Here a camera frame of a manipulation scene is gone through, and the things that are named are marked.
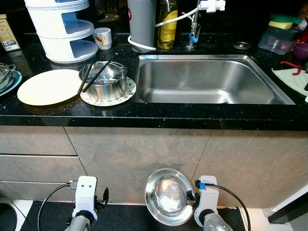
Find steel bowl yellow base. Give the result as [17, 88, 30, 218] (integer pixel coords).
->
[145, 168, 196, 227]

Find black floor mat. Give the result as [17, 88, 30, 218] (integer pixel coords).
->
[22, 200, 252, 231]

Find grey sink cabinet front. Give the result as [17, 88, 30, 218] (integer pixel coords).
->
[65, 126, 308, 205]

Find grey cabinet drawer front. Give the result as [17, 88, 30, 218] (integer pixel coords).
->
[0, 180, 74, 203]
[0, 126, 77, 156]
[0, 154, 88, 184]

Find black cabinet side panel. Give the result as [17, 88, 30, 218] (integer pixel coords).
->
[267, 195, 308, 225]

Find small deep steel bowl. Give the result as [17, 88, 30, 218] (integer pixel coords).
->
[78, 61, 128, 103]

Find white patterned plate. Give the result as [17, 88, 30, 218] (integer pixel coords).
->
[80, 76, 137, 107]

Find stainless steel sink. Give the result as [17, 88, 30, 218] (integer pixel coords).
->
[135, 54, 295, 105]

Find pale yellow plate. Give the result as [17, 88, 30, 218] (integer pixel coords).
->
[17, 69, 85, 106]

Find black chopstick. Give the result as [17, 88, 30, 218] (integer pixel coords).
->
[77, 55, 99, 95]
[82, 54, 117, 93]

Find blue plate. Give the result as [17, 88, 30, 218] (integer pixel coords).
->
[0, 70, 23, 97]

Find pale green cloth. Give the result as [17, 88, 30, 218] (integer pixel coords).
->
[272, 66, 308, 97]

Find round metal drain plug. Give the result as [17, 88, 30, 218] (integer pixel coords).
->
[233, 42, 252, 51]

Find white printed mug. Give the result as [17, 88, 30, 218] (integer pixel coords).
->
[94, 27, 113, 50]

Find metal faucet blue clip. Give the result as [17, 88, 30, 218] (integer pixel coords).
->
[187, 10, 202, 49]

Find yellow cooking oil bottle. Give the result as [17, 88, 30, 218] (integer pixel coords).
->
[158, 0, 179, 50]

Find white round tiered rack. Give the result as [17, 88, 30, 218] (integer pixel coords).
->
[24, 0, 99, 64]

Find clear container with sponge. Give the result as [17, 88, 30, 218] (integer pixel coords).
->
[258, 14, 305, 55]

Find grey cylinder water filter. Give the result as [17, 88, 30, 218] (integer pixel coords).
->
[127, 0, 157, 52]

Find yellow tea tin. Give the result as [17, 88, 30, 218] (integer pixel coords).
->
[0, 13, 21, 52]

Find white faucet diverter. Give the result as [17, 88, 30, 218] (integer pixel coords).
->
[198, 0, 226, 13]

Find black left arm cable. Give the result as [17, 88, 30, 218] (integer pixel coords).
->
[38, 182, 77, 231]

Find steel pot with handles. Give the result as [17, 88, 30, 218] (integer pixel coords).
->
[0, 63, 16, 90]

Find red handled scissors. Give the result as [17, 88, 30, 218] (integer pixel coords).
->
[280, 60, 302, 76]

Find white hose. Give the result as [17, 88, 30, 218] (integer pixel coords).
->
[128, 5, 203, 52]

